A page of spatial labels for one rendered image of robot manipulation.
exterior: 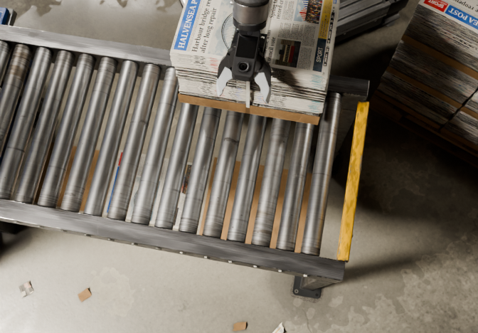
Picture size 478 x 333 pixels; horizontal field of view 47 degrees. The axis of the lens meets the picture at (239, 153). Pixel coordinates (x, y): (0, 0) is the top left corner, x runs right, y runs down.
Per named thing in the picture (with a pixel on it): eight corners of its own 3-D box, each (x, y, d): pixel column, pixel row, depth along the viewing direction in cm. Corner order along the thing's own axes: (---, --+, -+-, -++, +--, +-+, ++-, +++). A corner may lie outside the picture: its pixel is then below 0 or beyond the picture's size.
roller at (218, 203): (250, 82, 158) (252, 76, 154) (219, 244, 146) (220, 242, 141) (233, 79, 158) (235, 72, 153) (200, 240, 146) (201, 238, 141)
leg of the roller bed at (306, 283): (316, 276, 216) (339, 263, 150) (314, 291, 214) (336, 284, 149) (301, 274, 216) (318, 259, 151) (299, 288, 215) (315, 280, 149)
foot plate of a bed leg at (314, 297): (327, 267, 216) (327, 267, 215) (322, 304, 213) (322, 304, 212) (294, 261, 217) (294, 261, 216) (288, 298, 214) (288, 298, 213)
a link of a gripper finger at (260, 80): (282, 89, 130) (267, 57, 125) (278, 104, 126) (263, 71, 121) (269, 92, 131) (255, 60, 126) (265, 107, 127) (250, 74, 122)
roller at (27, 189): (78, 55, 163) (72, 48, 158) (34, 210, 151) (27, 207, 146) (62, 53, 163) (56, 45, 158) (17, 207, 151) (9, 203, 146)
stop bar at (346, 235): (369, 104, 149) (370, 101, 147) (348, 263, 138) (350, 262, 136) (357, 102, 150) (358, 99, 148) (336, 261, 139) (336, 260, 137)
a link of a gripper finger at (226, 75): (223, 85, 132) (242, 58, 126) (218, 99, 128) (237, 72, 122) (213, 78, 132) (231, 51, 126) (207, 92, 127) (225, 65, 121)
